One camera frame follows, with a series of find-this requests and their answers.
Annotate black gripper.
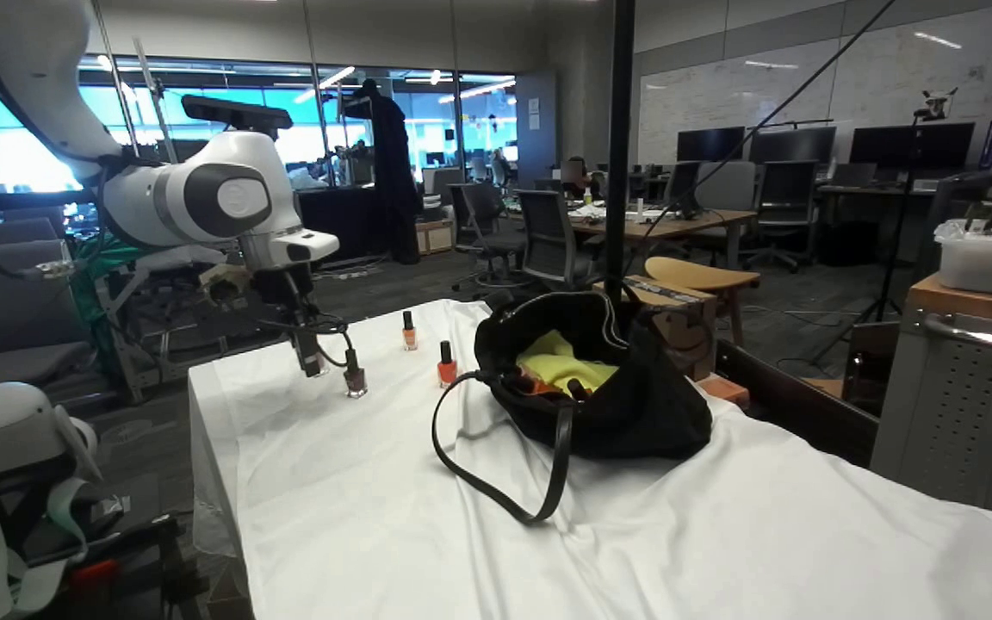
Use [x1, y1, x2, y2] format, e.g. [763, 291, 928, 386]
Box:
[253, 267, 334, 378]

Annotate dark plum nail polish bottle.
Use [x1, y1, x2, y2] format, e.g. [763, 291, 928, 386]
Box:
[341, 346, 372, 402]

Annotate black screen on cart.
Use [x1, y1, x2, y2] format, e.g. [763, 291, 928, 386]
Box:
[297, 186, 398, 267]

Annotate cardboard box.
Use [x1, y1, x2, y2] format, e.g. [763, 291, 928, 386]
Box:
[413, 209, 461, 258]

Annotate black hanging coat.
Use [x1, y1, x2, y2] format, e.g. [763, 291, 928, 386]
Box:
[363, 78, 419, 267]

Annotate dark office chair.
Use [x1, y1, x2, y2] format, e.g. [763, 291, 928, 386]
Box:
[460, 183, 526, 279]

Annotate yellow cloth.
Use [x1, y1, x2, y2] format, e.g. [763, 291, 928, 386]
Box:
[512, 328, 624, 399]

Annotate grey mesh office chair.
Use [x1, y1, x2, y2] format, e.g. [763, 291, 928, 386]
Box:
[512, 186, 584, 285]

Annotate grey padded chair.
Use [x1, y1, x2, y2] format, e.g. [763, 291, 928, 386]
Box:
[0, 237, 93, 390]

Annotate seated person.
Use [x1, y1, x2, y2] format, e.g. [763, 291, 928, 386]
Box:
[562, 151, 607, 208]

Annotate black vertical pole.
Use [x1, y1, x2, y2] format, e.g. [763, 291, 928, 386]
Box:
[601, 0, 636, 302]

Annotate long wooden desk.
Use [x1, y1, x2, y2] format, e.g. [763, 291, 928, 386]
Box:
[570, 199, 758, 275]

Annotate round wooden stool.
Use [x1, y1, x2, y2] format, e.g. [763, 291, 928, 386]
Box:
[642, 255, 765, 348]

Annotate white tablecloth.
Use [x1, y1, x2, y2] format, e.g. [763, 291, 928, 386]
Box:
[187, 295, 992, 620]

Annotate small black computer monitor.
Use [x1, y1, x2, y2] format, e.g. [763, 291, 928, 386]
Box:
[674, 123, 752, 166]

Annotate black office chair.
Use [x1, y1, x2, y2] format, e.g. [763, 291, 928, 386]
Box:
[752, 158, 821, 275]

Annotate grey cabinet with wooden top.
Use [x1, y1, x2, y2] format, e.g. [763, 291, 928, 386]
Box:
[868, 272, 992, 510]

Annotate wide black computer monitor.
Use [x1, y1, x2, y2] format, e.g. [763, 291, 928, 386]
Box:
[848, 122, 980, 181]

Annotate black tripod stand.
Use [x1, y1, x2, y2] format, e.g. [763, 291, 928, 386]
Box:
[804, 86, 966, 369]

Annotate white plastic container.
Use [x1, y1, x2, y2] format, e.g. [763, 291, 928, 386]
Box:
[930, 215, 992, 295]

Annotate green cables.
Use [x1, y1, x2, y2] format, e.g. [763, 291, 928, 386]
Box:
[66, 237, 146, 348]

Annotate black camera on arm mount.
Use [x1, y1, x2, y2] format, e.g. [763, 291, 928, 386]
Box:
[178, 93, 297, 134]

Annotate black handbag with strap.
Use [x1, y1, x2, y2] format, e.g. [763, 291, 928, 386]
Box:
[427, 285, 717, 532]

